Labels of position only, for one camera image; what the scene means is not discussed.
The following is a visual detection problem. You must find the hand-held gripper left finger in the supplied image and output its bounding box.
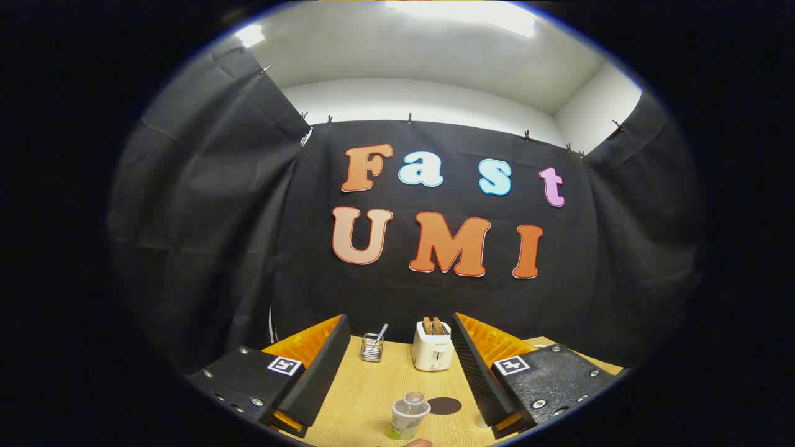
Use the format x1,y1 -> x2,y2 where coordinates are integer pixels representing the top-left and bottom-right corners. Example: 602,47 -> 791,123
186,314 -> 352,439

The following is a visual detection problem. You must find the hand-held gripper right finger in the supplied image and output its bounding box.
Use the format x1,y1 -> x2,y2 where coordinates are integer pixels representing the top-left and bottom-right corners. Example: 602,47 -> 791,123
451,312 -> 624,440

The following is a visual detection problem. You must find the clear juice bottle white label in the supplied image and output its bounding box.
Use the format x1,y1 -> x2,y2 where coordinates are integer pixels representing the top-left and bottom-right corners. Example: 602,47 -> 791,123
385,392 -> 432,441

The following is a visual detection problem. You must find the white toaster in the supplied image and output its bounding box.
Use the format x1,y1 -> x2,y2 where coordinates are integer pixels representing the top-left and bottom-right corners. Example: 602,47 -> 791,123
412,320 -> 453,372

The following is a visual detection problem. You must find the wooden table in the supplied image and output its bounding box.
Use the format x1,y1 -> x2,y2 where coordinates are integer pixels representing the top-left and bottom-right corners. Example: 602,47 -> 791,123
273,335 -> 625,447

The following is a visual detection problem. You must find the black backdrop cloth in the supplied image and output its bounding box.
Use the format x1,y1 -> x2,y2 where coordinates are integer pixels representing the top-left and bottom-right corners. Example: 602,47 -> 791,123
107,43 -> 706,373

